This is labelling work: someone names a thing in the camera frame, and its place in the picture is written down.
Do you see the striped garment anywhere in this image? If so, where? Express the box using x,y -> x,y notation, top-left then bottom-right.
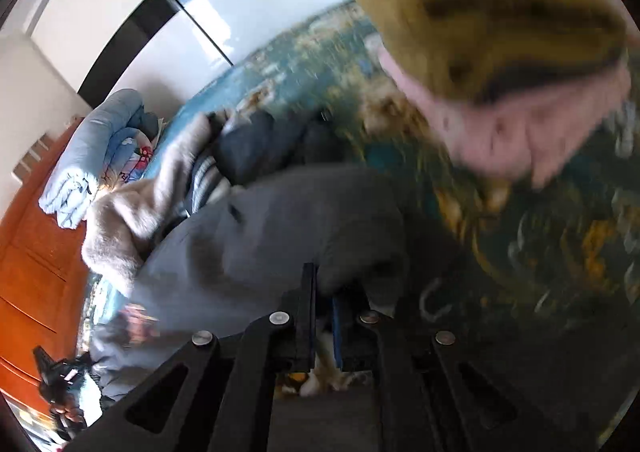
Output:
187,154 -> 232,214

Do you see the dark navy garment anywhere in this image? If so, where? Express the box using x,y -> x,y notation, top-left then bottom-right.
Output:
215,109 -> 351,188

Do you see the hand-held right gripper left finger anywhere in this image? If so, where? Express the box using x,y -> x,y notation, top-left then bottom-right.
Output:
65,262 -> 319,452

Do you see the orange wooden headboard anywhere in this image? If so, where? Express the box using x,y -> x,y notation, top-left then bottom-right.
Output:
0,119 -> 97,433

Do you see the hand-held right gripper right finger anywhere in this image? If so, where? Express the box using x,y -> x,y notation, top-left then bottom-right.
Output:
332,296 -> 571,452

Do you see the grey garment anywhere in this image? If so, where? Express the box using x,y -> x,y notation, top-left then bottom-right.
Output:
90,164 -> 416,403

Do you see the teal printed bed sheet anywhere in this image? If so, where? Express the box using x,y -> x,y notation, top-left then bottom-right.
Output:
80,0 -> 640,433

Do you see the printed light blue quilt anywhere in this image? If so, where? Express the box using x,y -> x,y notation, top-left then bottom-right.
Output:
106,126 -> 157,185

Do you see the light blue rolled quilt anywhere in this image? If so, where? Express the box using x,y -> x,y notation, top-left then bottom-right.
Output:
39,88 -> 160,229

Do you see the beige fluffy garment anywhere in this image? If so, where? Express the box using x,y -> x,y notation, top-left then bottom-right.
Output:
81,109 -> 236,295

